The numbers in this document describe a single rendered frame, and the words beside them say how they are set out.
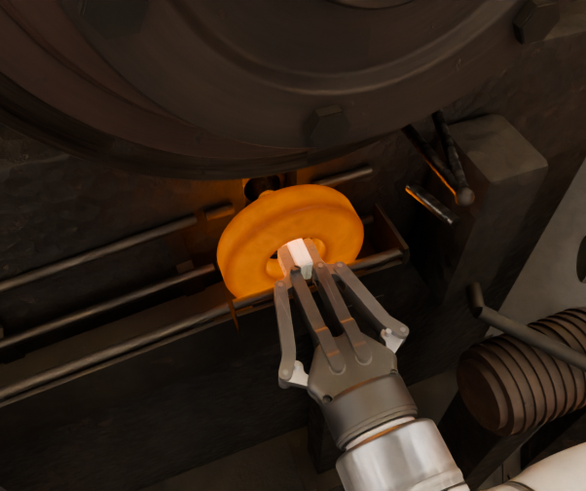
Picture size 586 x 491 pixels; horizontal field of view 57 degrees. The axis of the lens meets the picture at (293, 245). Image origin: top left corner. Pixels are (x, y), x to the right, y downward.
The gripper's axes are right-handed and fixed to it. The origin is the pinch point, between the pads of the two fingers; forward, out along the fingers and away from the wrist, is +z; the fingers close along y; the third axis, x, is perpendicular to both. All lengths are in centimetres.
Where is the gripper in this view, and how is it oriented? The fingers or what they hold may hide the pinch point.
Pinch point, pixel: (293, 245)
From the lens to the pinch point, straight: 55.2
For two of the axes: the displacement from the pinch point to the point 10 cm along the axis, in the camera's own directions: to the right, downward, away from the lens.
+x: 0.3, -5.6, -8.3
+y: 9.3, -2.8, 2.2
